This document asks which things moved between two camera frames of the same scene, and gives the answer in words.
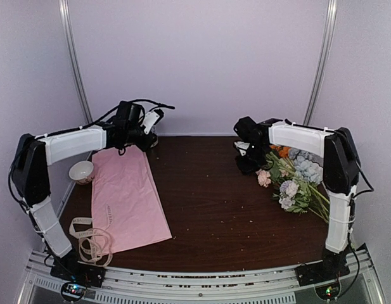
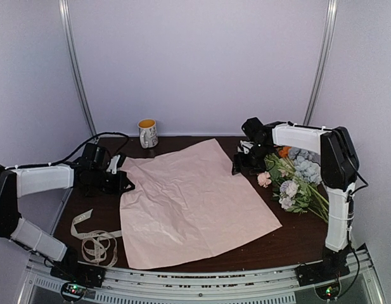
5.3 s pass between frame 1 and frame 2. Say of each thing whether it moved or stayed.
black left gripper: moved
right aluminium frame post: stayed
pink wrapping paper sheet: moved
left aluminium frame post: stayed
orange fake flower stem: stayed
